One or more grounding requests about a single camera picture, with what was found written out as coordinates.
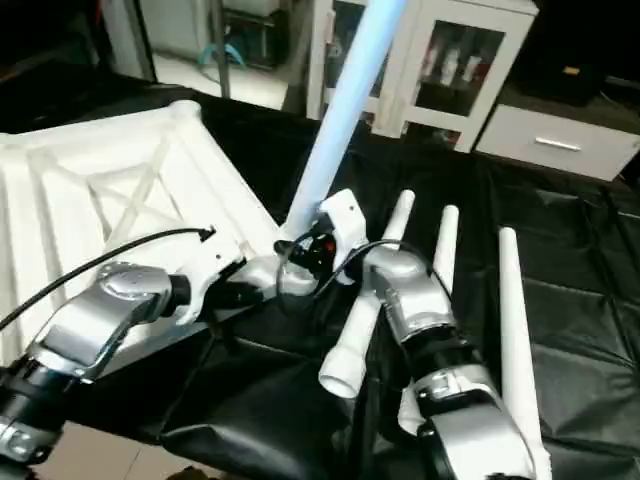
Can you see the white plastic table leg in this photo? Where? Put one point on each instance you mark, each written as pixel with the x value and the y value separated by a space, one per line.
pixel 355 340
pixel 518 340
pixel 445 240
pixel 345 110

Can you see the white plastic table top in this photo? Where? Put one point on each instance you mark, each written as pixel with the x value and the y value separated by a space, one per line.
pixel 100 200

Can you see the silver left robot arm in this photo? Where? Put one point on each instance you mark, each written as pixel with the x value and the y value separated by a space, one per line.
pixel 90 330

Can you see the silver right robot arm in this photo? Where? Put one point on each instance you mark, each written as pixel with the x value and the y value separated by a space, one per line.
pixel 420 310

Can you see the black table mat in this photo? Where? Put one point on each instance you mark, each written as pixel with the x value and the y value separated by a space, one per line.
pixel 260 420

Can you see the blue plastic stool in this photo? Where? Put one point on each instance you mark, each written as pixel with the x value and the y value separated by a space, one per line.
pixel 222 52

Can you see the white glass door cabinet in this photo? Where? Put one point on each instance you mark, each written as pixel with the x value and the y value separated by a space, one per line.
pixel 440 65

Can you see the white drawer unit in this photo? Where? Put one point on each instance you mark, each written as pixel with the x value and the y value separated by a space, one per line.
pixel 555 142

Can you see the black box device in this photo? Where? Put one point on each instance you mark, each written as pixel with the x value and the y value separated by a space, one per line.
pixel 572 75

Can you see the grey metal frame post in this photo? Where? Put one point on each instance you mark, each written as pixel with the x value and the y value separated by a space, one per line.
pixel 138 40
pixel 220 48

